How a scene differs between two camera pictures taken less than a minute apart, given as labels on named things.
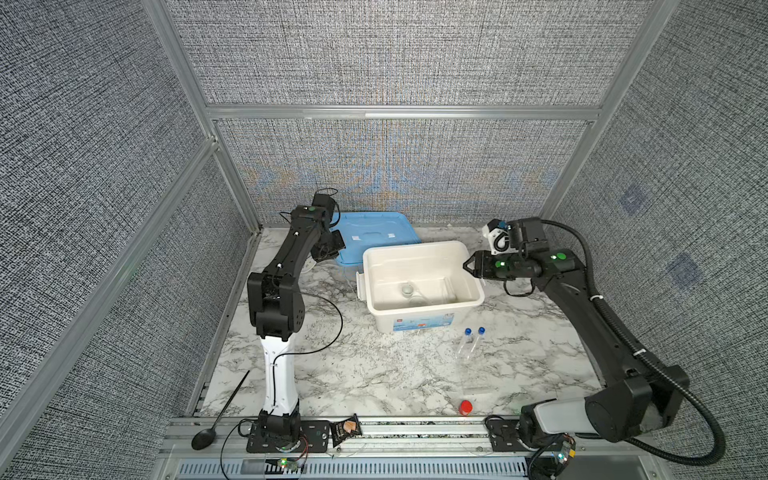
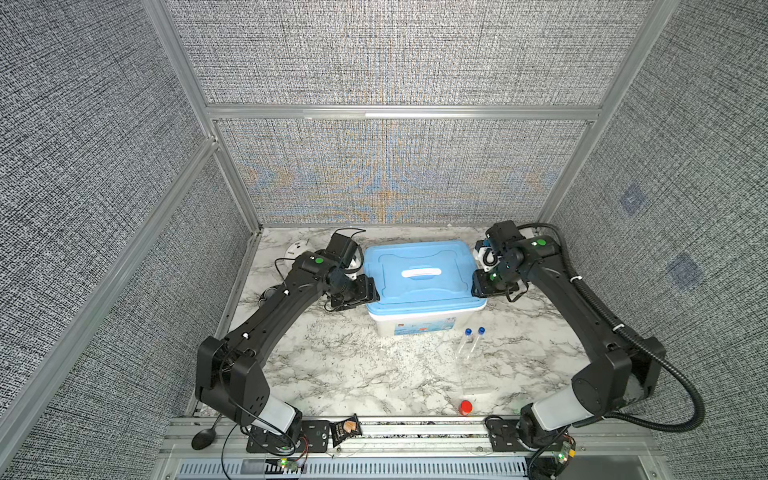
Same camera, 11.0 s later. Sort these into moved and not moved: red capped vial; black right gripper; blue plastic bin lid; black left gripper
Moved: black left gripper; blue plastic bin lid; black right gripper
Not moved: red capped vial
